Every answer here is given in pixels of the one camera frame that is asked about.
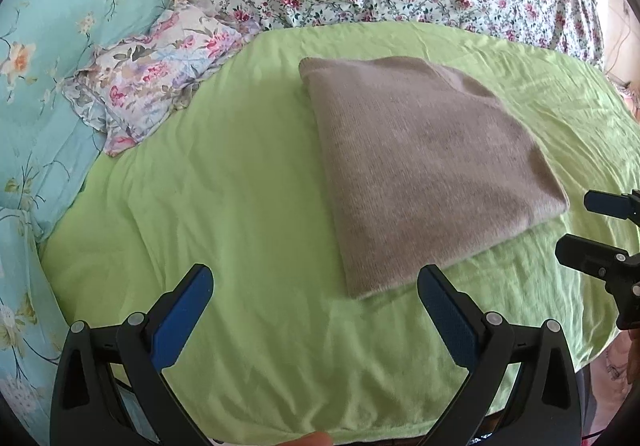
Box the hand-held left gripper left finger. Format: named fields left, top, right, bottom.
left=49, top=263, right=221, bottom=446

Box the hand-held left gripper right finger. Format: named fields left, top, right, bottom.
left=417, top=264, right=583, bottom=446

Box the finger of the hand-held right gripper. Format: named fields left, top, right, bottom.
left=555, top=234, right=640, bottom=299
left=584, top=190, right=640, bottom=227

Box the beige knit sweater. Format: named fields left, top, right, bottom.
left=298, top=56, right=572, bottom=300

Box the person's left hand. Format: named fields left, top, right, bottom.
left=277, top=431, right=335, bottom=446

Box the green bed sheet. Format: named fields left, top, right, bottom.
left=39, top=21, right=640, bottom=432

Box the pastel floral pillow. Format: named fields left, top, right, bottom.
left=62, top=1, right=261, bottom=158

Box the teal floral quilt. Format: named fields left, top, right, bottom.
left=0, top=0, right=193, bottom=432

